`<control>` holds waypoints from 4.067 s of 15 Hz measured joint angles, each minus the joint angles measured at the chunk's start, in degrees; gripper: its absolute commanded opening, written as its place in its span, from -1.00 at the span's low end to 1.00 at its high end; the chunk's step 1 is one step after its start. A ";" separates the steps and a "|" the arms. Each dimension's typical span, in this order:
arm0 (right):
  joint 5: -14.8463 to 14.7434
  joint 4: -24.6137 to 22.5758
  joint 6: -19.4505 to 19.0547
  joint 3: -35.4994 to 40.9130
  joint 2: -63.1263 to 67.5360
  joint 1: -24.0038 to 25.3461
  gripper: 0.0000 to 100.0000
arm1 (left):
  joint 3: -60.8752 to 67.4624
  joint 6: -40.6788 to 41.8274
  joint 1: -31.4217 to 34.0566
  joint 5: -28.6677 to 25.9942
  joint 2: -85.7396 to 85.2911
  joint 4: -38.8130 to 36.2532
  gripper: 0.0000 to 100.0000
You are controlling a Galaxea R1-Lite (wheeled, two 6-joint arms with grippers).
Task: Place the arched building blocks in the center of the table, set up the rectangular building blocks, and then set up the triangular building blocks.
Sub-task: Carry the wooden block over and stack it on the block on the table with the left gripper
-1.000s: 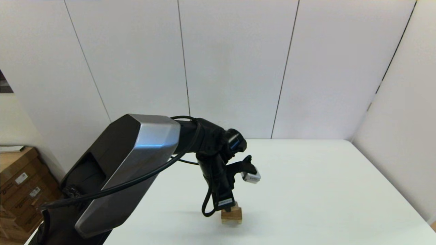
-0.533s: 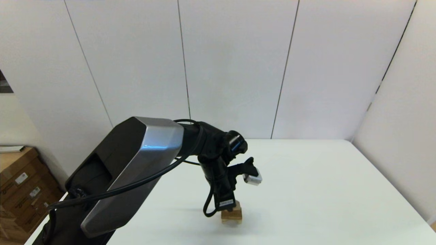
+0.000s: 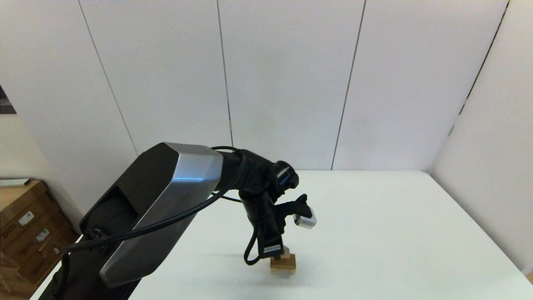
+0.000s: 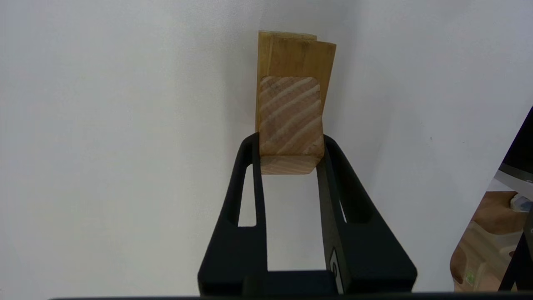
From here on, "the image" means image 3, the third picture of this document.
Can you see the arched wooden building block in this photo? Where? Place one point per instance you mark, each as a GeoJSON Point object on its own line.
{"type": "Point", "coordinates": [283, 271]}

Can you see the flat white board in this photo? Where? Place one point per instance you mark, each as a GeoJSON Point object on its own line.
{"type": "Point", "coordinates": [14, 182]}

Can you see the tan brown object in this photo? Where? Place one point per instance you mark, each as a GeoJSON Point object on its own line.
{"type": "Point", "coordinates": [530, 278]}

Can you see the brown cardboard box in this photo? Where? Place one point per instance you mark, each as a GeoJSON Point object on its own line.
{"type": "Point", "coordinates": [8, 275]}
{"type": "Point", "coordinates": [21, 198]}
{"type": "Point", "coordinates": [43, 228]}
{"type": "Point", "coordinates": [50, 260]}

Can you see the rectangular wooden building block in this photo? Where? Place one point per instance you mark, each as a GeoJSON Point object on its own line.
{"type": "Point", "coordinates": [289, 261]}

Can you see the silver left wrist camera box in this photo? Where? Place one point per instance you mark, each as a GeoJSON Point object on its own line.
{"type": "Point", "coordinates": [305, 221]}

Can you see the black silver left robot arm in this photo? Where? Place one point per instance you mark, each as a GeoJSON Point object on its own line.
{"type": "Point", "coordinates": [166, 200]}

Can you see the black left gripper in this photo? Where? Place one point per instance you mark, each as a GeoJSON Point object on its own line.
{"type": "Point", "coordinates": [266, 227]}

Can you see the triangular wooden building block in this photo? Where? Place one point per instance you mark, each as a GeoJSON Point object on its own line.
{"type": "Point", "coordinates": [286, 251]}

